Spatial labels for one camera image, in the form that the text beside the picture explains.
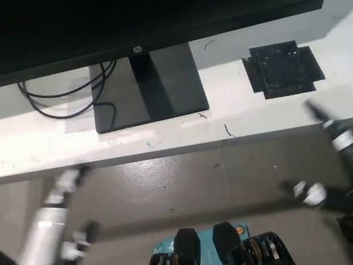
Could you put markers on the black tape patch on table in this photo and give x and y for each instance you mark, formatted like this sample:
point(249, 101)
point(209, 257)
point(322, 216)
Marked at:
point(282, 70)

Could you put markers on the teal box on robot torso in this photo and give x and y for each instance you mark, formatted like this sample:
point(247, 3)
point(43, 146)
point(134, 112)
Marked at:
point(209, 251)

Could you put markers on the robot left white black hand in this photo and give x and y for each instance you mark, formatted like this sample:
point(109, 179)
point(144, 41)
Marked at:
point(45, 237)

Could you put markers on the black HP computer monitor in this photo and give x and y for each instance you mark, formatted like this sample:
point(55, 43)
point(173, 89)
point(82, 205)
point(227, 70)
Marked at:
point(143, 10)

